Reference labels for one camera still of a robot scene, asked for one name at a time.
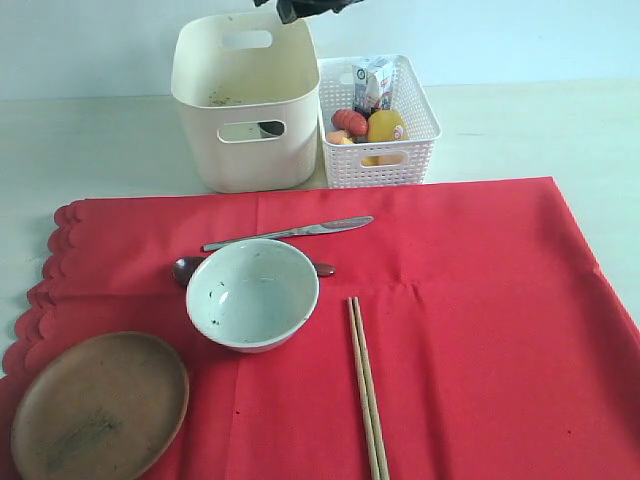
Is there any white ceramic bowl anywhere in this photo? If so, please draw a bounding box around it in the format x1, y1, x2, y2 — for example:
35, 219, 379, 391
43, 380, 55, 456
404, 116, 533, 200
185, 239, 320, 353

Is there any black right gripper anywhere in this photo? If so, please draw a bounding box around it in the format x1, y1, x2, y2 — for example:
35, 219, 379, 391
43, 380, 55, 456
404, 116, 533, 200
253, 0, 362, 24

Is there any large cream plastic bin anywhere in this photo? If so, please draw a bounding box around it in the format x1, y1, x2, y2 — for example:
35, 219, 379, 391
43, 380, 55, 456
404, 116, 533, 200
171, 12, 320, 193

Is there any red tablecloth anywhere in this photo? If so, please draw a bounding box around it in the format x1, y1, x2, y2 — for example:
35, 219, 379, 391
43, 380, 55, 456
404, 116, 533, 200
1, 178, 639, 479

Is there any red sausage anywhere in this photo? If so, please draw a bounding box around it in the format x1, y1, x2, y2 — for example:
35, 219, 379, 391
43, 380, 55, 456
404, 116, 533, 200
331, 109, 369, 136

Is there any stainless steel cup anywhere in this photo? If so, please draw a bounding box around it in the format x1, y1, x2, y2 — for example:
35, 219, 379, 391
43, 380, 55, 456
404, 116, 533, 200
258, 121, 285, 138

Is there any white woven plastic basket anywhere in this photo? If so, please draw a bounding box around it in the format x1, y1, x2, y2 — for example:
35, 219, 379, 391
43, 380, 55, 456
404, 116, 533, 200
318, 55, 441, 188

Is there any silver table knife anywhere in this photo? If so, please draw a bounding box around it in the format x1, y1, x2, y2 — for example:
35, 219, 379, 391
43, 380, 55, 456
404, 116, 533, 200
201, 215, 374, 252

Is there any brown wooden plate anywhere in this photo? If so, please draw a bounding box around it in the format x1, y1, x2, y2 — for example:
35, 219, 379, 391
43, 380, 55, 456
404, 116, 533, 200
11, 331, 189, 479

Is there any dark wooden spoon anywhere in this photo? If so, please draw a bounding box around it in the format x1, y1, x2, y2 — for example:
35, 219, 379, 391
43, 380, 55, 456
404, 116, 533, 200
172, 256, 336, 287

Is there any fried chicken nugget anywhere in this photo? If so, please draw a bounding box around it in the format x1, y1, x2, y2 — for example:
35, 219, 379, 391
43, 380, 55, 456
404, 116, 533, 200
326, 130, 353, 145

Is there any yellow lemon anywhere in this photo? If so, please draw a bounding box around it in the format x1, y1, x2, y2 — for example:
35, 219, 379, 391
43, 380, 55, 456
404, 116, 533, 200
366, 110, 408, 143

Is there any small milk carton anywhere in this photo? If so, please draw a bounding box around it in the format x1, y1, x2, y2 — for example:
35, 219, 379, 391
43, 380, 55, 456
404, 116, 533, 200
352, 57, 394, 118

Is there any yellow cheese wedge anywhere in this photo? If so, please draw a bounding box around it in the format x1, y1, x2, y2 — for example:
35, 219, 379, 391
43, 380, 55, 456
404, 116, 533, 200
339, 137, 387, 167

